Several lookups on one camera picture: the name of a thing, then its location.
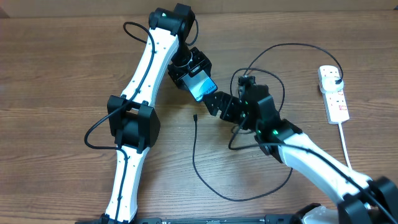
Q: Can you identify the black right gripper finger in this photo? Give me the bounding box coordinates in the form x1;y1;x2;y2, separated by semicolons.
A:
203;96;231;116
207;91;231;101

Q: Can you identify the black USB charging cable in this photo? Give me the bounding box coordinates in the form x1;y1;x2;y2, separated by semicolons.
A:
192;42;344;202

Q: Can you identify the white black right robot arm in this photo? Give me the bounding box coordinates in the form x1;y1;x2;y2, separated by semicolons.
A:
203;77;397;223

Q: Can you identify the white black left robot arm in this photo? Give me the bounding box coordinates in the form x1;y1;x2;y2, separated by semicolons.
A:
105;4;217;223

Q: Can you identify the white charger plug adapter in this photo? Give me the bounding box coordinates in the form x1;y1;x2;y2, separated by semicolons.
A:
320;77;344;93

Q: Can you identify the white extension socket strip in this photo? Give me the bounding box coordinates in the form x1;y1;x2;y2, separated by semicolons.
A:
318;65;349;124

